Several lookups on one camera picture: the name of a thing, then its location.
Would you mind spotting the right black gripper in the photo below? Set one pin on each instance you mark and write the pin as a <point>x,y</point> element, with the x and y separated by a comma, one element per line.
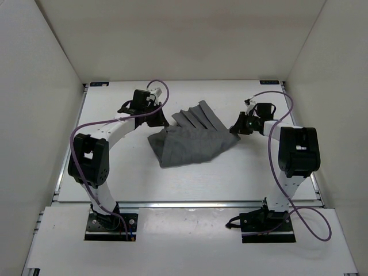
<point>238,127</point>

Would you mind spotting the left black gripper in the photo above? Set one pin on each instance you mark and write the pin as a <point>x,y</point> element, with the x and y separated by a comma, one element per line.
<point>161,121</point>

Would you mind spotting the grey pleated skirt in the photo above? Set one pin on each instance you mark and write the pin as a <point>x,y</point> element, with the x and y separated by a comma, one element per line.
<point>198,136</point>

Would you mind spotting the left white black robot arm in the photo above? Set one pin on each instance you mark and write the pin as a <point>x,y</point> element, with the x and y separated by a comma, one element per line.
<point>89,163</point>

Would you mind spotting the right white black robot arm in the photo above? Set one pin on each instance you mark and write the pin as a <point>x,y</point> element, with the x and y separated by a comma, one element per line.
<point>298,157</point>

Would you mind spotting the right blue corner label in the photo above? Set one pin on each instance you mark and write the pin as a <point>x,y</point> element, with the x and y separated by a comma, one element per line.
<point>269,82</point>

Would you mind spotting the blue corner label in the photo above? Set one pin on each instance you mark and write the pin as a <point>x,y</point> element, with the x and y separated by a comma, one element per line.
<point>269,82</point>
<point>98,84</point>

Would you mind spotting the left blue corner label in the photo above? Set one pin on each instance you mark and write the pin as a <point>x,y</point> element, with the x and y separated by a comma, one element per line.
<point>98,84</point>

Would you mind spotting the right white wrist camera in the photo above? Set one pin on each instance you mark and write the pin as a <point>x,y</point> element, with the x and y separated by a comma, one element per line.
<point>251,105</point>

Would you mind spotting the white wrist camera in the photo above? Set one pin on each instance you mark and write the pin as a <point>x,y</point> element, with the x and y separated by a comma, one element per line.
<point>251,105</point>
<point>156,92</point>

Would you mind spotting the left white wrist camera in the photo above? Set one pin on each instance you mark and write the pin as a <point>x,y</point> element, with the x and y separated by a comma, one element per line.
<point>156,92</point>

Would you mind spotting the silver aluminium front rail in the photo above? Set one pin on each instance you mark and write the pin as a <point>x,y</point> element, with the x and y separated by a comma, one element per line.
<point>191,204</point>

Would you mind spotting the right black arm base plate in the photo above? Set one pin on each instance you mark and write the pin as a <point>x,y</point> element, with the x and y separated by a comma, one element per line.
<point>256,231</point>

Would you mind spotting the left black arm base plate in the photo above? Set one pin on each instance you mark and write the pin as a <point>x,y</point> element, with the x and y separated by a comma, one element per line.
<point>97,230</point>

